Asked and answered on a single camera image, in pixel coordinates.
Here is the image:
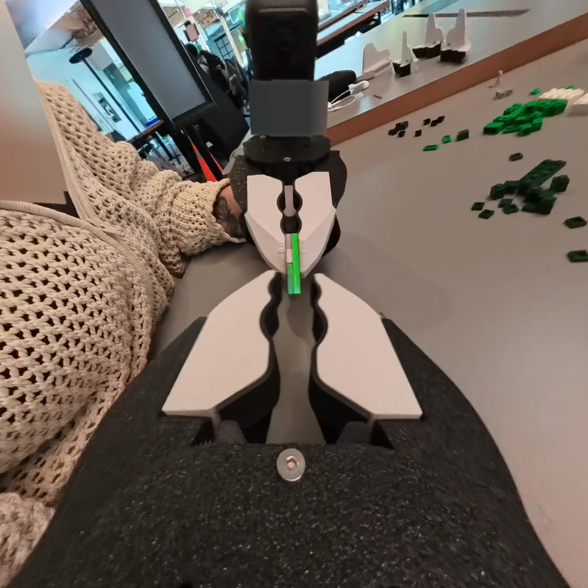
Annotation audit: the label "bright green lego base plate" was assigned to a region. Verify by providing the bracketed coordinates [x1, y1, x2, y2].
[284, 233, 304, 296]

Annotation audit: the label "pile of dark green lego pieces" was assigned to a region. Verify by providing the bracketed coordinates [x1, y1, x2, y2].
[471, 152, 588, 264]

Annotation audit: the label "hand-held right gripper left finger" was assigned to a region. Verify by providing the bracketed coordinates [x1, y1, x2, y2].
[162, 270, 281, 444]

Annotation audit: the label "person's left arm, knit sleeve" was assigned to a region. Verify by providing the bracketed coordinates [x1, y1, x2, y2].
[0, 200, 177, 588]

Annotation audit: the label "pile of bright green lego bricks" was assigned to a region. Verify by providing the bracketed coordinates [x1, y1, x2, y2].
[423, 99, 568, 152]

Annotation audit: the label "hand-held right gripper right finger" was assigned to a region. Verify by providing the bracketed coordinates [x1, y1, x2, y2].
[309, 274, 423, 445]

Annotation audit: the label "group of black lego pieces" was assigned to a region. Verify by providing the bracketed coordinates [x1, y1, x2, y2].
[387, 116, 446, 138]

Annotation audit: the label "person's left forearm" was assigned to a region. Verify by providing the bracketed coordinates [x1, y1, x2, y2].
[34, 80, 249, 278]

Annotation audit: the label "black monitor on stand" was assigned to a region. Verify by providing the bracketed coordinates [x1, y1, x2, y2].
[79, 0, 251, 182]

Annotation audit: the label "white cable with plug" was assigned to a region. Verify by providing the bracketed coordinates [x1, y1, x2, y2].
[327, 80, 371, 112]

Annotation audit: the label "spare white gripper finger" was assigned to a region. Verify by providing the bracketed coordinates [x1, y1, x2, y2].
[440, 8, 470, 63]
[362, 43, 392, 82]
[413, 13, 445, 59]
[394, 30, 417, 77]

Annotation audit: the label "small grey lego parts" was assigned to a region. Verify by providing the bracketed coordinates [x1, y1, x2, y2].
[489, 70, 514, 100]

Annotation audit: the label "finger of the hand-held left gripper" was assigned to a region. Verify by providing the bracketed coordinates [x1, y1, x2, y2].
[243, 173, 288, 273]
[293, 171, 338, 275]

